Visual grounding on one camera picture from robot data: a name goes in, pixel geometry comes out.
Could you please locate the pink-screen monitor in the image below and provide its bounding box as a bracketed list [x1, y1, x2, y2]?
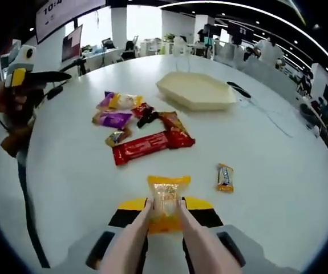
[61, 24, 84, 63]

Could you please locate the white mesh chair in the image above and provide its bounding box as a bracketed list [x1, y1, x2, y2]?
[213, 44, 237, 66]

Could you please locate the large display screen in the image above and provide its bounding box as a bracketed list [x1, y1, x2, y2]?
[35, 0, 107, 45]

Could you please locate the white desk partition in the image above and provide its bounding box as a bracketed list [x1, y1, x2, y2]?
[243, 61, 298, 95]

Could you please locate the small red food packet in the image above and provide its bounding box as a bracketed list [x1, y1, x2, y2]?
[131, 102, 150, 119]

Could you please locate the orange food candy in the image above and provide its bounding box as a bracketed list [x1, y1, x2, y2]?
[216, 163, 235, 194]

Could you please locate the black oblong object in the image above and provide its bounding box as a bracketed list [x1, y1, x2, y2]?
[46, 87, 64, 100]

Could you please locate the gold food candy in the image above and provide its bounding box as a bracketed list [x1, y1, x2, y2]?
[104, 128, 132, 148]

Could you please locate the black office chair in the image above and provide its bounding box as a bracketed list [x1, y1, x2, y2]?
[123, 39, 137, 59]

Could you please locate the long red food bar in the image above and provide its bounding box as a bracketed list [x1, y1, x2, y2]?
[112, 131, 172, 167]

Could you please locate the dark candy food clear wrapper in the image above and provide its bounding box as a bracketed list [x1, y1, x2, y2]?
[136, 107, 159, 129]

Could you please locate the operator person in white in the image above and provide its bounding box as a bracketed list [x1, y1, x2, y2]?
[0, 116, 30, 257]

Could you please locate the red-brown food packet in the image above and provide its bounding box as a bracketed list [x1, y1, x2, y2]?
[159, 111, 196, 150]

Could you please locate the small side table on stand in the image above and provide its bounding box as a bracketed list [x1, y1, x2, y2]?
[58, 57, 87, 78]

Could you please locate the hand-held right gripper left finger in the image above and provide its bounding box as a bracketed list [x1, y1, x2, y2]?
[66, 196, 150, 274]

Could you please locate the yellow pastry food packet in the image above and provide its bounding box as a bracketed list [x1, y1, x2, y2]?
[147, 175, 192, 235]
[108, 91, 144, 111]

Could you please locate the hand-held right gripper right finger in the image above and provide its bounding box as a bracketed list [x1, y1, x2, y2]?
[180, 196, 272, 274]

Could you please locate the cream hexagonal container tray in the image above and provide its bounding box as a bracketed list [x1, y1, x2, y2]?
[155, 71, 237, 111]

